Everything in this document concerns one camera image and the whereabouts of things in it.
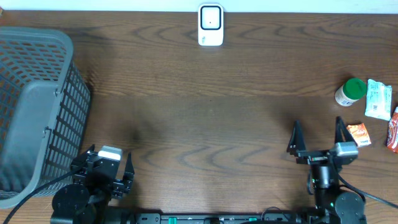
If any dark grey plastic basket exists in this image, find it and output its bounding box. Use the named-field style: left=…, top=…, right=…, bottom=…
left=1, top=27, right=91, bottom=208

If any green lid jar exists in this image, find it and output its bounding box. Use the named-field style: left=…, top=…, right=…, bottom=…
left=335, top=78, right=367, bottom=106

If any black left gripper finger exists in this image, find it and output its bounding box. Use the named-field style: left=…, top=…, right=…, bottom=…
left=123, top=153, right=135, bottom=184
left=70, top=144, right=95, bottom=170

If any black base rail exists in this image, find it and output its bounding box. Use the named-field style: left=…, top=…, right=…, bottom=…
left=133, top=212, right=305, bottom=224

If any white tissue pack orange print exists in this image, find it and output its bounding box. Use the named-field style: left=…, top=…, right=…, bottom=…
left=346, top=123, right=371, bottom=147

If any orange chocolate bar wrapper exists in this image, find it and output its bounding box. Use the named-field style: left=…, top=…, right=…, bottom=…
left=386, top=107, right=398, bottom=153

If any mint green wipes packet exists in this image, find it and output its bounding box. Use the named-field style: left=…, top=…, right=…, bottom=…
left=364, top=79, right=392, bottom=121

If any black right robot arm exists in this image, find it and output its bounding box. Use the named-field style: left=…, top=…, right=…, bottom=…
left=287, top=117, right=367, bottom=224

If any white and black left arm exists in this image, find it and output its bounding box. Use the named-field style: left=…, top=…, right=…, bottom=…
left=50, top=145, right=136, bottom=223

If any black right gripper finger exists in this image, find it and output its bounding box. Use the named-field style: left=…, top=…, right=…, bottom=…
left=287, top=121, right=307, bottom=156
left=335, top=116, right=355, bottom=143

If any white barcode scanner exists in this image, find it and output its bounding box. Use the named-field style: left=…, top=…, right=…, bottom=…
left=198, top=3, right=224, bottom=47

